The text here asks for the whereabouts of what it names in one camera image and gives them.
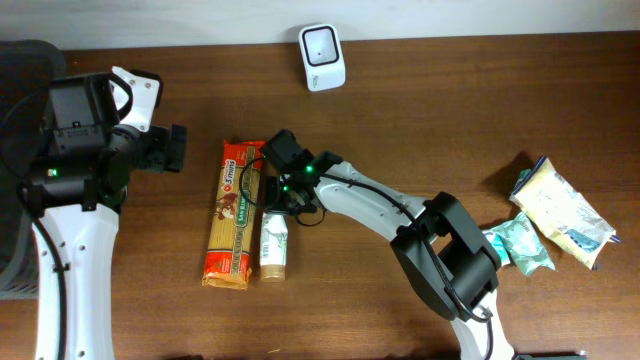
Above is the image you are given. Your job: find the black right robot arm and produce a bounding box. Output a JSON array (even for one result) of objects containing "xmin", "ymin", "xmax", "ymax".
[{"xmin": 260, "ymin": 130, "xmax": 516, "ymax": 360}]

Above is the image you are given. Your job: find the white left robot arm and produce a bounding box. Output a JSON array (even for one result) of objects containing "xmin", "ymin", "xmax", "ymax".
[{"xmin": 17, "ymin": 67, "xmax": 187, "ymax": 359}]

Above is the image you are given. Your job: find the white shampoo tube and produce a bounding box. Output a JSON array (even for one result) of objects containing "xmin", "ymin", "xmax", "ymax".
[{"xmin": 259, "ymin": 213, "xmax": 289, "ymax": 282}]

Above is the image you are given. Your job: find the mint green foil pouch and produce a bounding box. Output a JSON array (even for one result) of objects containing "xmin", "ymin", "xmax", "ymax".
[{"xmin": 489, "ymin": 212, "xmax": 556, "ymax": 277}]

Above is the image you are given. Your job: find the teal tissue pack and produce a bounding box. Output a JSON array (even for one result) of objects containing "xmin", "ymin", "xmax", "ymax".
[{"xmin": 483, "ymin": 230, "xmax": 511, "ymax": 267}]

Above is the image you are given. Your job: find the grey plastic mesh basket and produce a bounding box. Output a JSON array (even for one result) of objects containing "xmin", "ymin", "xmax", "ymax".
[{"xmin": 0, "ymin": 39, "xmax": 69, "ymax": 300}]

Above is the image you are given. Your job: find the orange spaghetti packet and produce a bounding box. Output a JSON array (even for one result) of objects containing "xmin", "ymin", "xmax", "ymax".
[{"xmin": 202, "ymin": 141, "xmax": 264, "ymax": 290}]

